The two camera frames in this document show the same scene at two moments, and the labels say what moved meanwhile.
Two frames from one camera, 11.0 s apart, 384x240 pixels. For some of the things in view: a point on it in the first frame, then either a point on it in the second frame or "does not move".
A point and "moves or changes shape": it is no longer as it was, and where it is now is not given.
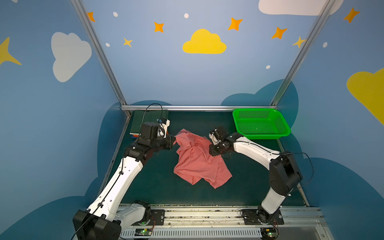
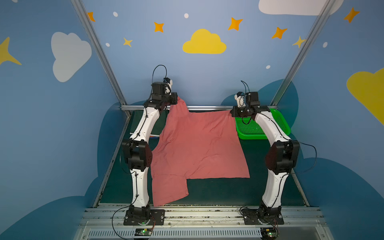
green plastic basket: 260,123 does not move
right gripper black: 216,150 → 236,111
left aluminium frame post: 99,50 does not move
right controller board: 269,232 does not move
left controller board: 143,232 does not move
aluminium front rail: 226,222 does not move
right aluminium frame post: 304,52 does not move
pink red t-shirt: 195,161 moves or changes shape
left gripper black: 169,142 → 173,98
